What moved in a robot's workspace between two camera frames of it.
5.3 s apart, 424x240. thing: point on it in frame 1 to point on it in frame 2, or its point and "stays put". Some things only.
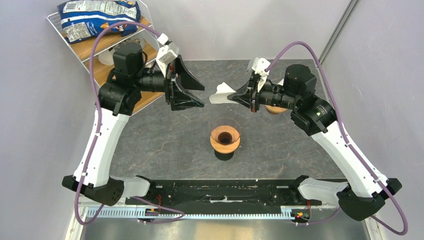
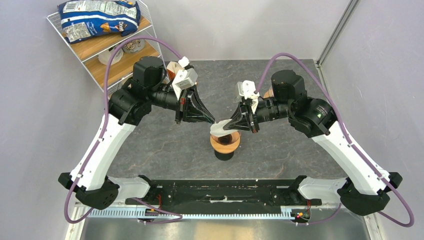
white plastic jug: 106,57 stays put
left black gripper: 177,98 to 192,109
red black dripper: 224,157 stays put
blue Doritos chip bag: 82,20 stays put
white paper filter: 220,97 to 217,129
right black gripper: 247,96 to 240,120
